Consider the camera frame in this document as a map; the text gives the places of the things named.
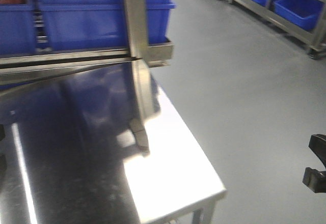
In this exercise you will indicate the stainless steel table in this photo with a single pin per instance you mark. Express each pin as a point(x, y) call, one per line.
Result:
point(72, 158)

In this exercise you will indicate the brake pad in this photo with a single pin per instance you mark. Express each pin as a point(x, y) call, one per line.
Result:
point(138, 130)

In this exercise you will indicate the blue shelf bin lower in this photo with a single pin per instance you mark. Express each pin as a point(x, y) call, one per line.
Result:
point(303, 13)

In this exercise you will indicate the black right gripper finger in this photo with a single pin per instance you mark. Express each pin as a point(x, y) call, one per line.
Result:
point(314, 180)
point(317, 146)

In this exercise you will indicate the blue crate with red bags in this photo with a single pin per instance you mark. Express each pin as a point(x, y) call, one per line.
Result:
point(18, 34)

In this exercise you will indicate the large blue crate right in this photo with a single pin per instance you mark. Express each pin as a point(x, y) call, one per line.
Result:
point(83, 24)

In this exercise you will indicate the metal storage shelf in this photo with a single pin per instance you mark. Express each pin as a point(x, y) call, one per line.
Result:
point(314, 40)

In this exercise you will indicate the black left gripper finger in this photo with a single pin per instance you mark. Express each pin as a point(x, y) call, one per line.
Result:
point(2, 132)
point(2, 164)

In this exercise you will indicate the stainless steel rack frame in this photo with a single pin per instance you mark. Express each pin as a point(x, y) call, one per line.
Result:
point(17, 69)

